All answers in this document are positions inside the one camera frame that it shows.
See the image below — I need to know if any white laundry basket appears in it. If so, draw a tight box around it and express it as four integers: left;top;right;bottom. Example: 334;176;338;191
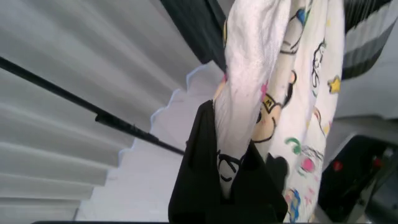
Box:
341;0;398;80

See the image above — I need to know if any cream printed garment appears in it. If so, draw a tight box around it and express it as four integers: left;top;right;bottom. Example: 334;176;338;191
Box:
213;0;346;223

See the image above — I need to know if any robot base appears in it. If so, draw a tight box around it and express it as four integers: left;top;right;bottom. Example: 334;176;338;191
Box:
317;116;398;223

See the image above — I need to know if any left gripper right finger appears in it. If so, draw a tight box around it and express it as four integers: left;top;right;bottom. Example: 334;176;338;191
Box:
223;142;289;223

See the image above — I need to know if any black clothes rack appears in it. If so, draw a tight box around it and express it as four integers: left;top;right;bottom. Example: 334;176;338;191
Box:
0;55;186;156

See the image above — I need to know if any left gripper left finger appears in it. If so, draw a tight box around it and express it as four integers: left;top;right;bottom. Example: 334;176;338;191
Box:
167;100;223;223

